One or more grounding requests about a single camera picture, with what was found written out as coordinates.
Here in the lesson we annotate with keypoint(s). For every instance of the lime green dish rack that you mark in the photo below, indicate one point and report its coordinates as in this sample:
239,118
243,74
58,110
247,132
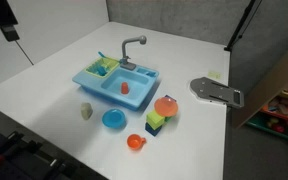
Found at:
110,63

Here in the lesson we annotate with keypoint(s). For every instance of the grey metal mounting plate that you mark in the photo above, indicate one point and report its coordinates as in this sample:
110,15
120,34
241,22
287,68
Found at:
210,89

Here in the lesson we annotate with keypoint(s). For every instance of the blue toy plate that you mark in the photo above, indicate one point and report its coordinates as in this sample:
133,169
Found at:
113,118

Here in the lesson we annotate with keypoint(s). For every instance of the wooden toy shelf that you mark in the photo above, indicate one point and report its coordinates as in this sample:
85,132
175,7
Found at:
270,86

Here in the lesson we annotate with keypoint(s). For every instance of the blue toy utensil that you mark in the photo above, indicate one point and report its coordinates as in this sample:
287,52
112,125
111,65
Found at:
103,55

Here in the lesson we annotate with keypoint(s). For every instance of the grey toy faucet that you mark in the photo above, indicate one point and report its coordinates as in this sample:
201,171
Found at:
126,45

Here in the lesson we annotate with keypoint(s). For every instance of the pale yellow sticker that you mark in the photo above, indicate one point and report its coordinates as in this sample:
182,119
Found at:
214,75

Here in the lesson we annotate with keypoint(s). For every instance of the blue toy cup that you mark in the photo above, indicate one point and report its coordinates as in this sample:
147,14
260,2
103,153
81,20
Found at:
100,70

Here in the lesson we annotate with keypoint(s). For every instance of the light blue toy sink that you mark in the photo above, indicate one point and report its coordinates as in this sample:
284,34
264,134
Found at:
135,96

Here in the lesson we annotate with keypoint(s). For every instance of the dark blue toy block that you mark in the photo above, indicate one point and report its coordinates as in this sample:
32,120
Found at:
170,97
152,130

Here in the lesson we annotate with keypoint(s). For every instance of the black stand hardware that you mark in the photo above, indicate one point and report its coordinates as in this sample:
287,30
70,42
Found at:
50,163

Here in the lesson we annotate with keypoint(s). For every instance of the beige grey stone-like lump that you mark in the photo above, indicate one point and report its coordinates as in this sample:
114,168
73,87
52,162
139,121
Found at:
86,111

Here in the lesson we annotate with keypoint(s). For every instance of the orange toy cup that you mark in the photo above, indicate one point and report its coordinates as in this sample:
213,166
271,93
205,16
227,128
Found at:
125,88

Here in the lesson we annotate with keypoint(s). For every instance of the black tripod pole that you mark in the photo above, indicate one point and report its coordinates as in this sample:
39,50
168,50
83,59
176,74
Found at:
242,25

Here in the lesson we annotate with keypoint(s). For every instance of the lime green toy block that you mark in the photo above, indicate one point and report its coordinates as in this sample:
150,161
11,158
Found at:
155,119

